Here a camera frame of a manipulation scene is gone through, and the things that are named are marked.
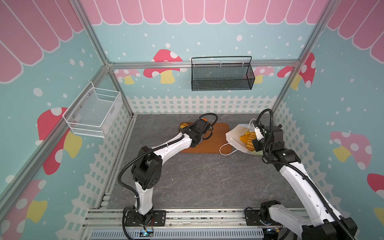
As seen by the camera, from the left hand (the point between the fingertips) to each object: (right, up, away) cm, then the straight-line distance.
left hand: (188, 132), depth 91 cm
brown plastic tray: (+18, -6, +2) cm, 20 cm away
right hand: (+38, -1, -13) cm, 40 cm away
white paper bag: (+29, -3, +5) cm, 29 cm away
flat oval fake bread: (+37, -4, +7) cm, 38 cm away
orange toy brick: (+9, +7, -20) cm, 23 cm away
